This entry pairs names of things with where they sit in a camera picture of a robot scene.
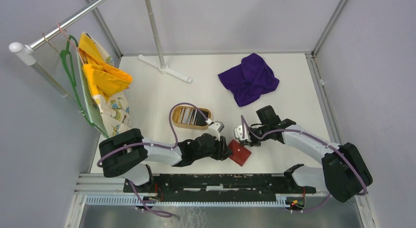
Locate red leather card holder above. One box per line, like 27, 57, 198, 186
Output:
228, 140, 252, 167

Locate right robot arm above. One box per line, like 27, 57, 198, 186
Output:
234, 105, 373, 203

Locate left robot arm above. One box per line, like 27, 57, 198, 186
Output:
97, 128, 232, 193

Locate cards in tray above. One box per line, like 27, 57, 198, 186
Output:
174, 106, 209, 127

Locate purple cloth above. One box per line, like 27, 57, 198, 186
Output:
218, 53, 280, 107

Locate patterned cream cloth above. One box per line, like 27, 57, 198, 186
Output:
78, 32, 142, 138

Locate yellow cloth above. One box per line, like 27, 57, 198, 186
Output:
78, 33, 133, 102

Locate green clothes hanger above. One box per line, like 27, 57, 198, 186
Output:
59, 35, 108, 138

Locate metal clothes rack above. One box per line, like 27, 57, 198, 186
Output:
8, 0, 193, 105

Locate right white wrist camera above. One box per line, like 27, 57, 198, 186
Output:
234, 125, 250, 144

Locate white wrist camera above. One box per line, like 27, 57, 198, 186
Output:
208, 121, 224, 141
234, 125, 250, 144

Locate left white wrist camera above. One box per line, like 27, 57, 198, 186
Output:
208, 121, 224, 141

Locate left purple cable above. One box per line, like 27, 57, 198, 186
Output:
97, 102, 212, 219

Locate purple cable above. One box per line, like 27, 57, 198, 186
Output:
240, 115, 368, 212
97, 102, 212, 219

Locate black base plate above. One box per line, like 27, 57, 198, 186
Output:
136, 174, 316, 202

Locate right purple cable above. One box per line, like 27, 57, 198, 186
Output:
240, 115, 368, 212

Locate white slotted cable duct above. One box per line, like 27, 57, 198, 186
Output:
85, 194, 288, 208

